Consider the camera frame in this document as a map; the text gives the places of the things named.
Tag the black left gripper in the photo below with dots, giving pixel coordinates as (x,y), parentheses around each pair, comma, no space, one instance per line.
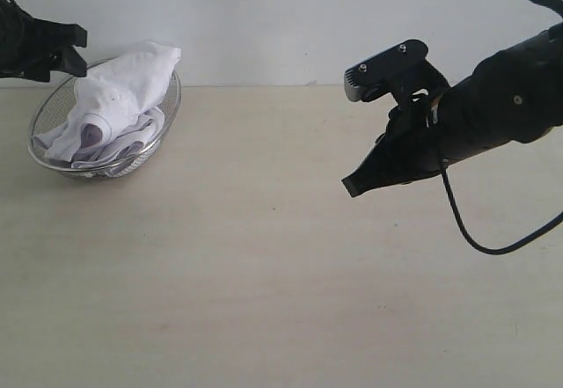
(47,33)

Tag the white t-shirt red lettering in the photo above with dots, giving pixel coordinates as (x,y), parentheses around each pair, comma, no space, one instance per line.
(117,110)

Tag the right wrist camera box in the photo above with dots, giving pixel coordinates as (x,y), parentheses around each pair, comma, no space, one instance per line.
(400,71)

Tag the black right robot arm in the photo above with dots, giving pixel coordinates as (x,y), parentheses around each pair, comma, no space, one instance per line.
(514,95)

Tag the metal wire mesh basket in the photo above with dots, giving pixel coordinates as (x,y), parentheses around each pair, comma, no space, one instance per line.
(53,111)

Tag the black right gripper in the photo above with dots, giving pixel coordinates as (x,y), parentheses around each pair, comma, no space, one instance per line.
(403,154)

